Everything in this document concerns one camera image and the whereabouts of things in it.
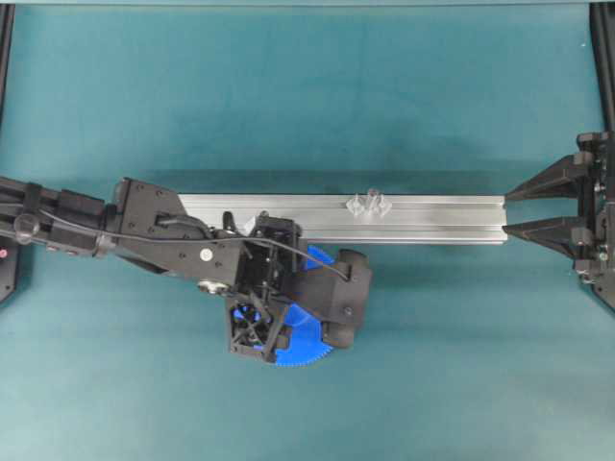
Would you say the aluminium extrusion rail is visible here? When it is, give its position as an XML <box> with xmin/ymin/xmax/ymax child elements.
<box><xmin>180</xmin><ymin>194</ymin><xmax>507</xmax><ymax>245</ymax></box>

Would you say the large blue plastic gear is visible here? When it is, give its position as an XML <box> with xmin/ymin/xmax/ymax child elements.
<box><xmin>231</xmin><ymin>245</ymin><xmax>337</xmax><ymax>370</ymax></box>

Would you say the right clear shaft mount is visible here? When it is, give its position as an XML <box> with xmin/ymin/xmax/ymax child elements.
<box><xmin>345</xmin><ymin>188</ymin><xmax>392</xmax><ymax>218</ymax></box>

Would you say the black frame post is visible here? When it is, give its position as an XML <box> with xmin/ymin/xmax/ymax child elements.
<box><xmin>589</xmin><ymin>2</ymin><xmax>614</xmax><ymax>132</ymax></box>
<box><xmin>0</xmin><ymin>3</ymin><xmax>15</xmax><ymax>117</ymax></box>

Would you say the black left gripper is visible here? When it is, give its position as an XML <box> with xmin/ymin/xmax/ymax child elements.
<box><xmin>113</xmin><ymin>179</ymin><xmax>302</xmax><ymax>364</ymax></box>

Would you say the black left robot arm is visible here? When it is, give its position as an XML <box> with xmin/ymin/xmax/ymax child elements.
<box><xmin>1</xmin><ymin>178</ymin><xmax>302</xmax><ymax>363</ymax></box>

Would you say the black left frame post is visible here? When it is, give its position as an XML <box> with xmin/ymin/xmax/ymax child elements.
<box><xmin>0</xmin><ymin>3</ymin><xmax>15</xmax><ymax>117</ymax></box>

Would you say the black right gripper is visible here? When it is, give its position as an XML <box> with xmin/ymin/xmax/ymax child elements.
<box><xmin>504</xmin><ymin>132</ymin><xmax>614</xmax><ymax>307</ymax></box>

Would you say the black right frame post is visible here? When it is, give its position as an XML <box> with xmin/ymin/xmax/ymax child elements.
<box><xmin>589</xmin><ymin>2</ymin><xmax>614</xmax><ymax>132</ymax></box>

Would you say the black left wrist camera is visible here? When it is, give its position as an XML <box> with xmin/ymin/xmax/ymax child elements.
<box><xmin>282</xmin><ymin>245</ymin><xmax>373</xmax><ymax>349</ymax></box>

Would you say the black camera cable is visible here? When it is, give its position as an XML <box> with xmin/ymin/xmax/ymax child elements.
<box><xmin>26</xmin><ymin>208</ymin><xmax>355</xmax><ymax>282</ymax></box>

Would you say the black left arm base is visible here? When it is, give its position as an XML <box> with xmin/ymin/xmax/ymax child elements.
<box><xmin>0</xmin><ymin>236</ymin><xmax>21</xmax><ymax>303</ymax></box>

